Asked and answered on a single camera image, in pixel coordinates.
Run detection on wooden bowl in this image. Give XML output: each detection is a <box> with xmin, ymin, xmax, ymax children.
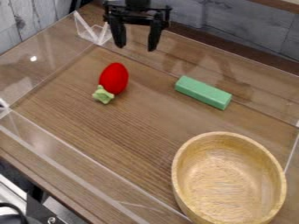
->
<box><xmin>172</xmin><ymin>131</ymin><xmax>286</xmax><ymax>224</ymax></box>

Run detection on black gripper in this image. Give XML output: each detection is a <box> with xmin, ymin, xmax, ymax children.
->
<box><xmin>102</xmin><ymin>1</ymin><xmax>172</xmax><ymax>52</ymax></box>

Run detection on green rectangular block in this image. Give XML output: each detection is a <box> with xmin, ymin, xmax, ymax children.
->
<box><xmin>174</xmin><ymin>76</ymin><xmax>232</xmax><ymax>110</ymax></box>

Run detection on clear acrylic corner bracket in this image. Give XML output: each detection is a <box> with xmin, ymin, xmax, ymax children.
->
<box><xmin>73</xmin><ymin>11</ymin><xmax>112</xmax><ymax>46</ymax></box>

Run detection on black metal stand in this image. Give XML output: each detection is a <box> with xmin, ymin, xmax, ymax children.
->
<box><xmin>0</xmin><ymin>158</ymin><xmax>64</xmax><ymax>224</ymax></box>

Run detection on red plush strawberry green leaves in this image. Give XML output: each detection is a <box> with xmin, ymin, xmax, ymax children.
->
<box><xmin>92</xmin><ymin>62</ymin><xmax>128</xmax><ymax>104</ymax></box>

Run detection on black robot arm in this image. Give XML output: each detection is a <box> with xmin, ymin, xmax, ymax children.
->
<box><xmin>102</xmin><ymin>0</ymin><xmax>172</xmax><ymax>52</ymax></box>

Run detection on clear acrylic front wall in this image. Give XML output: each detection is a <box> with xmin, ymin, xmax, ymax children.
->
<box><xmin>0</xmin><ymin>99</ymin><xmax>198</xmax><ymax>224</ymax></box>

